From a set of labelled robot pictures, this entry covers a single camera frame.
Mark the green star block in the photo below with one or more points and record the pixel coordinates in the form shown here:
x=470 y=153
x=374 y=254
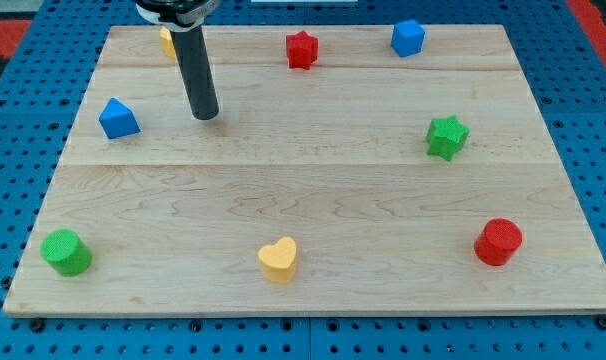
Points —
x=446 y=137

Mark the blue triangular prism block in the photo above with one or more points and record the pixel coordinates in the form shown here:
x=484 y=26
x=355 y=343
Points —
x=117 y=120

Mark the yellow block behind rod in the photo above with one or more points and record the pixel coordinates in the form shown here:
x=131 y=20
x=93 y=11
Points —
x=167 y=43

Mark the red star block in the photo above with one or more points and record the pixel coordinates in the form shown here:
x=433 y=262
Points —
x=301 y=50

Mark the blue cube block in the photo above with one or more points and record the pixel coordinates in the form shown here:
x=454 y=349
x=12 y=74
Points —
x=407 y=38

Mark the black cylindrical pointer rod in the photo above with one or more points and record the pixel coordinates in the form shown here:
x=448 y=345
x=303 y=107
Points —
x=191 y=51

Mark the green cylinder block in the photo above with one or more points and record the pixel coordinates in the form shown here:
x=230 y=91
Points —
x=66 y=253

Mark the yellow heart block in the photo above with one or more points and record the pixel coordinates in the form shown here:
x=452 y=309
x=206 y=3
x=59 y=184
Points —
x=278 y=261

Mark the light wooden board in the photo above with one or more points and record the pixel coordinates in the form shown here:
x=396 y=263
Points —
x=334 y=157

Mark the red cylinder block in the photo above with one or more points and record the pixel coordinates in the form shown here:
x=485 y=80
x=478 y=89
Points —
x=498 y=241

